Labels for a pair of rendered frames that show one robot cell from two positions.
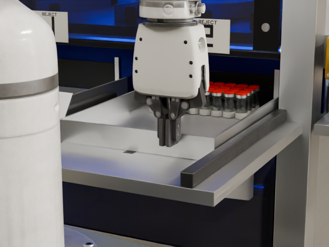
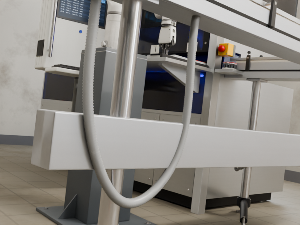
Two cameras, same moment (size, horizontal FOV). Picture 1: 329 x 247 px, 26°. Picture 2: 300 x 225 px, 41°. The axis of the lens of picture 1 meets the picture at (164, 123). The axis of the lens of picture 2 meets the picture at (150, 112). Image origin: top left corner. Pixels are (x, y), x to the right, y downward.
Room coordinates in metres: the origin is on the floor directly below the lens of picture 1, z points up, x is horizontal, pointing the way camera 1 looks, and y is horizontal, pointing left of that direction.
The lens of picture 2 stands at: (-1.20, -0.76, 0.56)
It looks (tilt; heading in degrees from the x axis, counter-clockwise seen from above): 0 degrees down; 20
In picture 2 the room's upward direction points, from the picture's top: 6 degrees clockwise
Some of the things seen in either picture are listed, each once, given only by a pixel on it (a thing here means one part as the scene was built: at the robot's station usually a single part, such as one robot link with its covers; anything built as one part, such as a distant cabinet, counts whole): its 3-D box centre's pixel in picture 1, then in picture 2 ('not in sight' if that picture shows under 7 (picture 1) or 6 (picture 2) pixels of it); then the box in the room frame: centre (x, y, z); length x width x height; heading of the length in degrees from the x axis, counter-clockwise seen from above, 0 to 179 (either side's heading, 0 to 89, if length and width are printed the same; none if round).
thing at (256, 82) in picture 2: not in sight; (250, 143); (1.25, -0.50, 0.46); 0.09 x 0.09 x 0.77; 64
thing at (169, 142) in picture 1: (179, 123); (167, 50); (0.97, -0.02, 0.94); 0.03 x 0.03 x 0.07; 64
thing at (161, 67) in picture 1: (169, 55); (167, 34); (0.98, -0.01, 1.03); 0.10 x 0.07 x 0.11; 64
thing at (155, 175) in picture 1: (81, 126); (152, 66); (1.21, 0.15, 0.87); 0.70 x 0.48 x 0.02; 64
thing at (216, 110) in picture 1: (199, 101); not in sight; (1.25, -0.06, 0.90); 0.18 x 0.02 x 0.05; 65
